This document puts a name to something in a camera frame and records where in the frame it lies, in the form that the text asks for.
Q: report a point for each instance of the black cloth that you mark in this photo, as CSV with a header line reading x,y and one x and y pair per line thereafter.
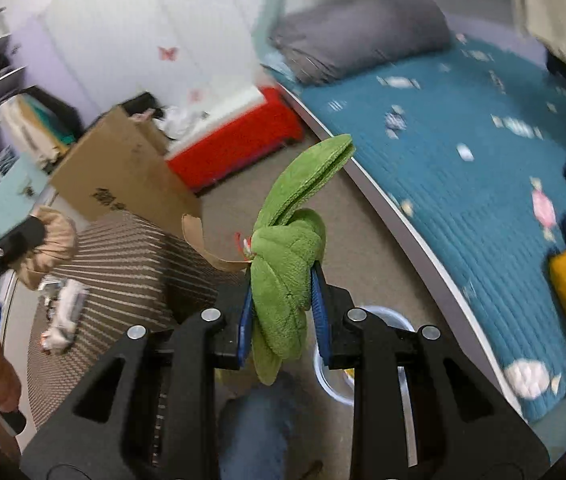
x,y
140,102

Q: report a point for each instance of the torn brown cardboard piece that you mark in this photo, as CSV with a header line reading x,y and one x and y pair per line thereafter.
x,y
195,232

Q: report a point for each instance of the pale blue waste bin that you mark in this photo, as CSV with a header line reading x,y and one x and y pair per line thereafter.
x,y
335,385

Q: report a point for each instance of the white plastic bag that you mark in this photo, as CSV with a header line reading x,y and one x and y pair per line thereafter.
x,y
180,120

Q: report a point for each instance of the grey duvet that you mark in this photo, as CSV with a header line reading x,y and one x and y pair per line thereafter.
x,y
358,35

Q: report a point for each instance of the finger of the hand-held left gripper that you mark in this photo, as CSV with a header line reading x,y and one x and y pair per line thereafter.
x,y
13,247

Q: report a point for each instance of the blue patterned bed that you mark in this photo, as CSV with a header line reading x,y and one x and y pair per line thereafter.
x,y
463,110

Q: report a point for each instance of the beige hanging jacket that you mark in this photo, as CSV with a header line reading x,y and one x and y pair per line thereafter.
x,y
23,125

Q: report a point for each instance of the brown paper bag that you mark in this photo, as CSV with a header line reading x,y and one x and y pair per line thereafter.
x,y
55,245

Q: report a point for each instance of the green plush cloth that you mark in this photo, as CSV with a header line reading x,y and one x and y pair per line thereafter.
x,y
283,270

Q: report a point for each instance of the green hanging garment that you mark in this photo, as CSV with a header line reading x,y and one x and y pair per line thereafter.
x,y
58,130

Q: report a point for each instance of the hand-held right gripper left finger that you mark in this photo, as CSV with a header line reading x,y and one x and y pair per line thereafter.
x,y
245,320

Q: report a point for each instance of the purple white stair cabinet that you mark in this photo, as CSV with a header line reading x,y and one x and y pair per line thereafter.
x,y
33,50

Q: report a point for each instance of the white wardrobe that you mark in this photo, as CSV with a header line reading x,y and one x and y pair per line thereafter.
x,y
128,25

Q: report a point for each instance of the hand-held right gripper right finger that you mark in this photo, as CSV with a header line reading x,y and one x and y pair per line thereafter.
x,y
320,320

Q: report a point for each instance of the person's leg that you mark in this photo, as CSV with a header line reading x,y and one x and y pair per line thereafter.
x,y
258,430

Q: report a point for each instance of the brown polka-dot tablecloth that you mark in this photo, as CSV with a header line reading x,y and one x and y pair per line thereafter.
x,y
128,270

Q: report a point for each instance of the brown cardboard box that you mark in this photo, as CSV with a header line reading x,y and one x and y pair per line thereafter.
x,y
123,170

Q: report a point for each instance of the faint pink butterfly sticker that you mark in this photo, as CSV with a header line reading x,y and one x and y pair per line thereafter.
x,y
196,95

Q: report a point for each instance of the red bench with white top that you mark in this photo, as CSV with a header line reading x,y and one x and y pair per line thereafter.
x,y
243,135

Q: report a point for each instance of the dark hanging jacket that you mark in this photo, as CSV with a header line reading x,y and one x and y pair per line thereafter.
x,y
63,105

